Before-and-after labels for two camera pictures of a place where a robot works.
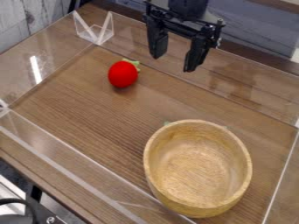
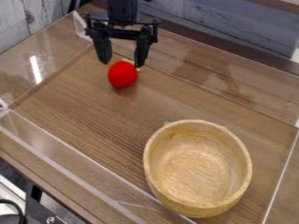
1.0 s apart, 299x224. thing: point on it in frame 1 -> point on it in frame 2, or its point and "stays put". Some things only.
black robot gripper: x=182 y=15 -> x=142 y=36
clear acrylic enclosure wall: x=43 y=152 stays put
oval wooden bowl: x=198 y=167 stays put
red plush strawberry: x=123 y=73 stays put
